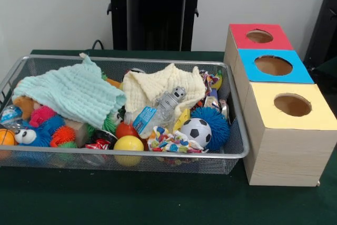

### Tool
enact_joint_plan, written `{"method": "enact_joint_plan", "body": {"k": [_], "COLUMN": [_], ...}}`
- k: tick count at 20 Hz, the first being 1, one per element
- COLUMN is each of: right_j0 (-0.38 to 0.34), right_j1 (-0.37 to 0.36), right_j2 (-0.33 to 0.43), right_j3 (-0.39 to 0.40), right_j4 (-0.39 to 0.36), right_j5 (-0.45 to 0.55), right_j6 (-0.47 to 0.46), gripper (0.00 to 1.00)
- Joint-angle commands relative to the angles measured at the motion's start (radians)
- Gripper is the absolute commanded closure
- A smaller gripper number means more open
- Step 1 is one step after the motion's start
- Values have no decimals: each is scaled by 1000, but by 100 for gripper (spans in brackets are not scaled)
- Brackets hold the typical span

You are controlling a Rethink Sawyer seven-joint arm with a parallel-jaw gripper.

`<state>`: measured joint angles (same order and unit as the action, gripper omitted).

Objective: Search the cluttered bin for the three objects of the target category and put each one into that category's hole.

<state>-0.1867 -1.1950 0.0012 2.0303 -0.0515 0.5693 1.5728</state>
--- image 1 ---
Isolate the small orange basketball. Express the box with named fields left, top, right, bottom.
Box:
left=0, top=128, right=18, bottom=146

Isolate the dark green tablecloth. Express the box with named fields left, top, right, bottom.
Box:
left=0, top=49, right=337, bottom=225

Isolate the small soccer ball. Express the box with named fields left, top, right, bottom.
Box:
left=180, top=118, right=213, bottom=150

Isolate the yellow ball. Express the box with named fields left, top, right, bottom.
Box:
left=113, top=135, right=145, bottom=167

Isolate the blue spiky toy with eyes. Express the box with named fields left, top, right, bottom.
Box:
left=14, top=115, right=66, bottom=148

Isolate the black chair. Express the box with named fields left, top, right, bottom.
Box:
left=302, top=0, right=337, bottom=65

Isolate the cream cloth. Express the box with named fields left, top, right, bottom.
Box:
left=122, top=63, right=206, bottom=139

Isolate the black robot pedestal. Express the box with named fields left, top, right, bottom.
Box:
left=101, top=0, right=213, bottom=52

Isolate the mint green cloth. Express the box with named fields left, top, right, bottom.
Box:
left=12, top=53, right=127, bottom=130

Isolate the silver mesh bin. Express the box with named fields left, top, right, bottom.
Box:
left=0, top=54, right=250, bottom=175

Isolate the blue spiky ball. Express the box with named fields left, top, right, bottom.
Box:
left=190, top=106, right=231, bottom=151

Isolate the orange ball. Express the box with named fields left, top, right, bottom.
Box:
left=115, top=122, right=140, bottom=139

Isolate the black looped cable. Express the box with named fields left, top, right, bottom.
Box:
left=91, top=40, right=106, bottom=51

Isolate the grey robot toy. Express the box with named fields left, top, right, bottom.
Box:
left=155, top=86, right=186, bottom=116

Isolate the wooden box with three holes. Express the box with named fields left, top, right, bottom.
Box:
left=223, top=23, right=337, bottom=187

